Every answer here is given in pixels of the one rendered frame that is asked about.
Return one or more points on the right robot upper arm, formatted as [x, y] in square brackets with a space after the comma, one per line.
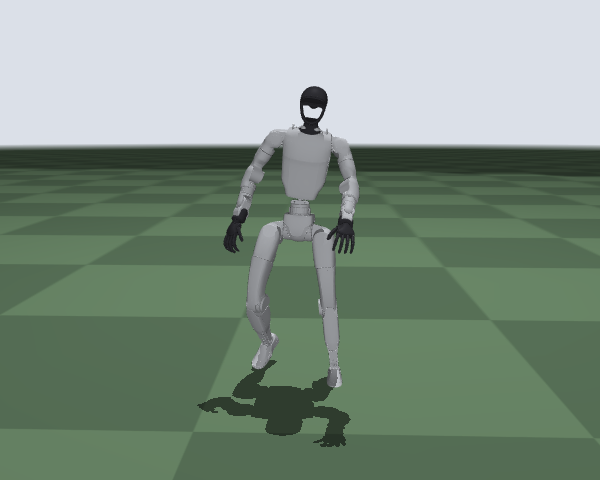
[273, 140]

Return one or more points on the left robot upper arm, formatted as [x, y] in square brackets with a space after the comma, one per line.
[341, 150]

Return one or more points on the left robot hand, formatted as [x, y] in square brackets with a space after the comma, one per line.
[343, 230]

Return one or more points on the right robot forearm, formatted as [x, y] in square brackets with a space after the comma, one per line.
[246, 193]

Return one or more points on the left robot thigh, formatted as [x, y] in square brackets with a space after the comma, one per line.
[325, 264]

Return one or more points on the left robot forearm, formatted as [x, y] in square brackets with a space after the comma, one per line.
[349, 200]

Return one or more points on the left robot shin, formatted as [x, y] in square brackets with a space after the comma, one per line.
[331, 334]

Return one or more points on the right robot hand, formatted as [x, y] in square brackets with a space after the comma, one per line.
[234, 230]

